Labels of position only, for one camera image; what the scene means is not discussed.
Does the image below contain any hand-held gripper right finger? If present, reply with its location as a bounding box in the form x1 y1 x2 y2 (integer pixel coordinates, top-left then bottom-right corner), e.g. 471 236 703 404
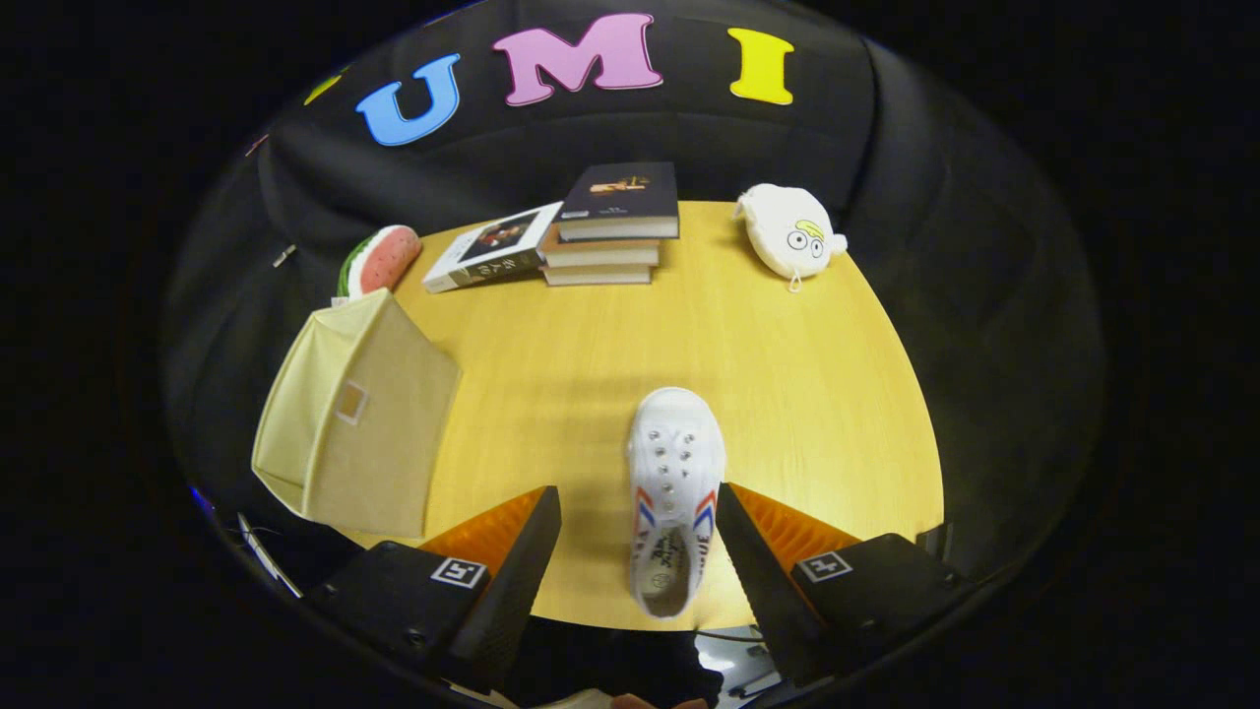
716 483 976 688

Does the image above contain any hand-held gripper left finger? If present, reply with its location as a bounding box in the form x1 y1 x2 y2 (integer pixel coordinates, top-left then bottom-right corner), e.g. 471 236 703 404
305 484 563 690

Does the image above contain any white canvas shoe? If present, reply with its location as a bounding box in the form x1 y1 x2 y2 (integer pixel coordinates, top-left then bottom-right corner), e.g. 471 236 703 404
627 386 727 619

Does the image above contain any beige fabric storage box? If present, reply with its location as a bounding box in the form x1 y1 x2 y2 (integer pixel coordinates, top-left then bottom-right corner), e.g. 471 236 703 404
251 288 463 540

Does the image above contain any thin brown book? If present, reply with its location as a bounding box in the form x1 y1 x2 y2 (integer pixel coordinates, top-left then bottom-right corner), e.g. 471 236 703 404
541 262 654 287

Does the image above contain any white book with portrait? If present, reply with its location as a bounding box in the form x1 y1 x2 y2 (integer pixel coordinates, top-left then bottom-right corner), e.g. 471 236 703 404
422 201 564 294

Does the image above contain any brown cover book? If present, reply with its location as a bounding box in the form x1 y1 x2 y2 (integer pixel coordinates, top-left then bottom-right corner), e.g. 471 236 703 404
539 228 662 269

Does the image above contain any watermelon slice plush toy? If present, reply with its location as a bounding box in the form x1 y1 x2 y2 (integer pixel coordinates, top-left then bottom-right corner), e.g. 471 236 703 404
337 225 423 299

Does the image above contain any white plush pouch with face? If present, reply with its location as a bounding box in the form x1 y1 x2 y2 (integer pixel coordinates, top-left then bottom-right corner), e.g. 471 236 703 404
733 183 849 293

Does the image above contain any black cover book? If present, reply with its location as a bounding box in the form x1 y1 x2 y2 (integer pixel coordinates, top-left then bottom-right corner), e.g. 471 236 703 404
557 161 681 242

